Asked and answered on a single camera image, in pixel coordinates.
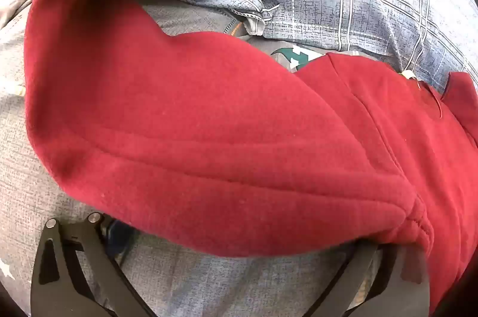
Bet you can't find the grey garment with green print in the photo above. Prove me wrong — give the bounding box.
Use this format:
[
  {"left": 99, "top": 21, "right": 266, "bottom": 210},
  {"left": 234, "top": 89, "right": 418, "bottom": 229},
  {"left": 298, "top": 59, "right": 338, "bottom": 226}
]
[{"left": 258, "top": 36, "right": 374, "bottom": 73}]

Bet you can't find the red sweatshirt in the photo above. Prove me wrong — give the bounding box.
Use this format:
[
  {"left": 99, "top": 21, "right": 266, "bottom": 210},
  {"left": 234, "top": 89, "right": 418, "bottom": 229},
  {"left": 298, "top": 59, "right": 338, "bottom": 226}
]
[{"left": 24, "top": 0, "right": 478, "bottom": 317}]

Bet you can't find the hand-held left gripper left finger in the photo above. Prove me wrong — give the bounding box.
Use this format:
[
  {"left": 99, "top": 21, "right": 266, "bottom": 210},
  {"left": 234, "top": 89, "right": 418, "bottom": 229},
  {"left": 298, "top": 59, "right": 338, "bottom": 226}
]
[{"left": 30, "top": 212, "right": 151, "bottom": 317}]

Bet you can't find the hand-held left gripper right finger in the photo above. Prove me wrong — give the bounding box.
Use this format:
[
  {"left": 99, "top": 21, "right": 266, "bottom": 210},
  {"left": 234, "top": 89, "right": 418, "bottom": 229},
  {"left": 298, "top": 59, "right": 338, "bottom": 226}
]
[{"left": 313, "top": 240, "right": 431, "bottom": 317}]

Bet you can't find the grey sweatshirt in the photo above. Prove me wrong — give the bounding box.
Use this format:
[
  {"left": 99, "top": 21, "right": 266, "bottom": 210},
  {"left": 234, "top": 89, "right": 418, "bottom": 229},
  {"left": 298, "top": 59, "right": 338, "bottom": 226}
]
[{"left": 0, "top": 0, "right": 385, "bottom": 317}]

